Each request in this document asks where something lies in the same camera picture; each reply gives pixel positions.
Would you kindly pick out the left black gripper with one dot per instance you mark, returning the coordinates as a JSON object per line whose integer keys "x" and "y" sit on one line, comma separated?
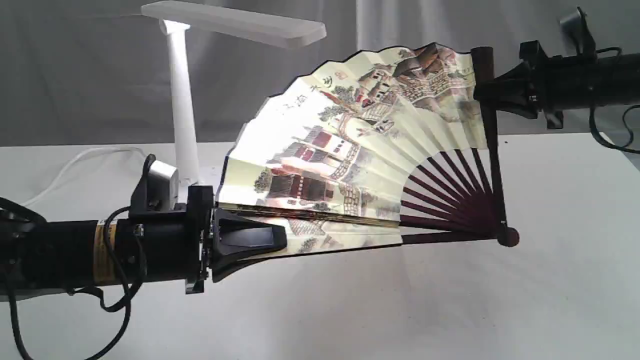
{"x": 233, "y": 241}

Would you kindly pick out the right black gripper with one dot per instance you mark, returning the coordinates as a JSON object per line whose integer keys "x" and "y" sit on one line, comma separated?
{"x": 530, "y": 75}

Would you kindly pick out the painted folding paper fan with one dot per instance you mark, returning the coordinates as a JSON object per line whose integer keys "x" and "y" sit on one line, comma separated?
{"x": 385, "y": 148}

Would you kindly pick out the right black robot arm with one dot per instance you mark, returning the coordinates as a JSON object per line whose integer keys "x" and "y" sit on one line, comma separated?
{"x": 576, "y": 82}

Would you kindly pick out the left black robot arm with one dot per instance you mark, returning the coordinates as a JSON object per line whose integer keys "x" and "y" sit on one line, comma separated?
{"x": 50, "y": 257}

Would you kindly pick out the white desk lamp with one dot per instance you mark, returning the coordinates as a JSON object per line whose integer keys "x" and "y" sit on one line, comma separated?
{"x": 175, "y": 18}

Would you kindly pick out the grey backdrop curtain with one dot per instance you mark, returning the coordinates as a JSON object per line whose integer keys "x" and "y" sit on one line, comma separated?
{"x": 85, "y": 72}

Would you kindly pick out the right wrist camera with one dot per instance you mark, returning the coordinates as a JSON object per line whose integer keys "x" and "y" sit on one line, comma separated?
{"x": 575, "y": 30}

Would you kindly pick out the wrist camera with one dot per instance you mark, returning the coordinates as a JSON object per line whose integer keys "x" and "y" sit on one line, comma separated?
{"x": 157, "y": 190}
{"x": 575, "y": 30}

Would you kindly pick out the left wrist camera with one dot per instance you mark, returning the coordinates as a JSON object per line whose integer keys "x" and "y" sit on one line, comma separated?
{"x": 157, "y": 190}

